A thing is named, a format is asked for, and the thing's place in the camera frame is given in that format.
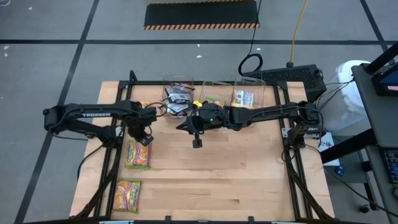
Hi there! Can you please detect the black diagonal stand beam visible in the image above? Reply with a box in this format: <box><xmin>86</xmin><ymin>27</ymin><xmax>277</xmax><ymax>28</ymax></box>
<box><xmin>366</xmin><ymin>41</ymin><xmax>398</xmax><ymax>74</ymax></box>

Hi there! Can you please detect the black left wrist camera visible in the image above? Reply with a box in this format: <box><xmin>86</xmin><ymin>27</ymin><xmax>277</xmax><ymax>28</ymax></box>
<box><xmin>138</xmin><ymin>133</ymin><xmax>155</xmax><ymax>147</ymax></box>

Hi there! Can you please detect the grey desk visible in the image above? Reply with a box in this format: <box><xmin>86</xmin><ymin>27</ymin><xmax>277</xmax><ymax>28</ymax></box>
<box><xmin>350</xmin><ymin>62</ymin><xmax>398</xmax><ymax>224</ymax></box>

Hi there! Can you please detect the clear plastic bin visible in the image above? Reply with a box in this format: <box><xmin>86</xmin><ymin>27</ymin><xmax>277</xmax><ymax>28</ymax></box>
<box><xmin>198</xmin><ymin>80</ymin><xmax>234</xmax><ymax>110</ymax></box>
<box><xmin>231</xmin><ymin>76</ymin><xmax>267</xmax><ymax>110</ymax></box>
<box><xmin>161</xmin><ymin>74</ymin><xmax>195</xmax><ymax>119</ymax></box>

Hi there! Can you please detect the white paper sheet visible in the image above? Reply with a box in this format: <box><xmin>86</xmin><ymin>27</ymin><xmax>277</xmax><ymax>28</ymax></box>
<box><xmin>317</xmin><ymin>132</ymin><xmax>342</xmax><ymax>167</ymax></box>

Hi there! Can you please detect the green Maruchan noodle packet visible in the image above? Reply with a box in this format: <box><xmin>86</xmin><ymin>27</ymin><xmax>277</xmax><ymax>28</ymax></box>
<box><xmin>111</xmin><ymin>179</ymin><xmax>142</xmax><ymax>215</ymax></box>
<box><xmin>204</xmin><ymin>95</ymin><xmax>226</xmax><ymax>108</ymax></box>
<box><xmin>124</xmin><ymin>139</ymin><xmax>152</xmax><ymax>170</ymax></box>

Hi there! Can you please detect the black keyboard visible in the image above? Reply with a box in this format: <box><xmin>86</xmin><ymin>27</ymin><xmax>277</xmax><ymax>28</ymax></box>
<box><xmin>382</xmin><ymin>147</ymin><xmax>398</xmax><ymax>185</ymax></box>

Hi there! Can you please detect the thin black floor cable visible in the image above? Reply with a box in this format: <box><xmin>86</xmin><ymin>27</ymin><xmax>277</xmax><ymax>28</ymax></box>
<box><xmin>323</xmin><ymin>169</ymin><xmax>398</xmax><ymax>218</ymax></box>

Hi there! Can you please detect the black desk crossbar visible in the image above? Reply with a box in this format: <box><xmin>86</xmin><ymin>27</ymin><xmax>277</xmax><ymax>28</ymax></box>
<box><xmin>320</xmin><ymin>129</ymin><xmax>377</xmax><ymax>165</ymax></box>

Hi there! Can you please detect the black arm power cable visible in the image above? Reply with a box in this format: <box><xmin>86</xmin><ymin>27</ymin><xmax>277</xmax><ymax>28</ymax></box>
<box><xmin>76</xmin><ymin>145</ymin><xmax>105</xmax><ymax>182</ymax></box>

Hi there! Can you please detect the black hanging cable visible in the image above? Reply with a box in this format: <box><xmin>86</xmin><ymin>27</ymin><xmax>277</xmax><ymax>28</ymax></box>
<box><xmin>238</xmin><ymin>0</ymin><xmax>264</xmax><ymax>75</ymax></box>

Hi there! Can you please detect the black hazard-striped floor mat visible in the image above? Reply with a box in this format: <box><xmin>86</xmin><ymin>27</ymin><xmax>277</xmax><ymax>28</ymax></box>
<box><xmin>143</xmin><ymin>0</ymin><xmax>260</xmax><ymax>31</ymax></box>

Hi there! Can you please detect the yellow hanging cable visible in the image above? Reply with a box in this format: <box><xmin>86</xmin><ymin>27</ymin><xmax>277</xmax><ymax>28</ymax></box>
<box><xmin>288</xmin><ymin>0</ymin><xmax>309</xmax><ymax>68</ymax></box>

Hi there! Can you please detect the black monitor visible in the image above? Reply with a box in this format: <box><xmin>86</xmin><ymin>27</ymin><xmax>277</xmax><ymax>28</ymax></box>
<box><xmin>370</xmin><ymin>61</ymin><xmax>398</xmax><ymax>96</ymax></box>

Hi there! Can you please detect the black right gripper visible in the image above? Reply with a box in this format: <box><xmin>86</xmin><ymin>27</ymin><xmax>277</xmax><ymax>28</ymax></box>
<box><xmin>175</xmin><ymin>104</ymin><xmax>233</xmax><ymax>133</ymax></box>

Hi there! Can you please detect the white plastic bag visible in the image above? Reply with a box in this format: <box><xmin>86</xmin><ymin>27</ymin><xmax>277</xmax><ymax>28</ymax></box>
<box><xmin>335</xmin><ymin>59</ymin><xmax>371</xmax><ymax>114</ymax></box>

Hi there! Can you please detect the black metal table frame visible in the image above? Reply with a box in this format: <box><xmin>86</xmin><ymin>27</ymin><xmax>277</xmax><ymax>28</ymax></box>
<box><xmin>70</xmin><ymin>70</ymin><xmax>336</xmax><ymax>224</ymax></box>

